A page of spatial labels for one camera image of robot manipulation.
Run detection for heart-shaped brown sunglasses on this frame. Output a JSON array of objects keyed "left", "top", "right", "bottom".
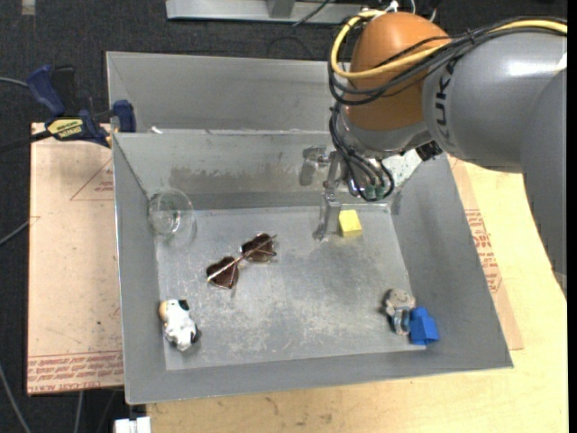
[{"left": 205, "top": 233, "right": 279, "bottom": 290}]

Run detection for grey metal bin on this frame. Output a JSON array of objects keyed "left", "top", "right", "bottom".
[{"left": 105, "top": 51, "right": 515, "bottom": 406}]

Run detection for grey toy animal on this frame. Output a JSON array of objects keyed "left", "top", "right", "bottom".
[{"left": 381, "top": 288, "right": 417, "bottom": 337}]

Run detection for black cylinder on white bracket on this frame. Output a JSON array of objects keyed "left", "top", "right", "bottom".
[{"left": 380, "top": 140, "right": 444, "bottom": 187}]

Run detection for blue block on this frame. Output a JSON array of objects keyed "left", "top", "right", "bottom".
[{"left": 408, "top": 305, "right": 441, "bottom": 346}]

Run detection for brown cardboard board, red print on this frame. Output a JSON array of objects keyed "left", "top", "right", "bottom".
[{"left": 26, "top": 122, "right": 527, "bottom": 397}]

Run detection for yellow sponge block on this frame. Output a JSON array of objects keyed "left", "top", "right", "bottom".
[{"left": 337, "top": 208, "right": 364, "bottom": 239}]

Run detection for white and black toy cow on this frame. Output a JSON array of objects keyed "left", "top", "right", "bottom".
[{"left": 157, "top": 298, "right": 203, "bottom": 353}]

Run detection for clear glass bowl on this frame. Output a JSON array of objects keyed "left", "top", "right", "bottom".
[{"left": 146, "top": 188, "right": 198, "bottom": 244}]

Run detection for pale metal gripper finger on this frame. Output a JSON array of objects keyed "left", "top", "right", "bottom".
[
  {"left": 298, "top": 145, "right": 334, "bottom": 188},
  {"left": 312, "top": 198, "right": 343, "bottom": 243}
]

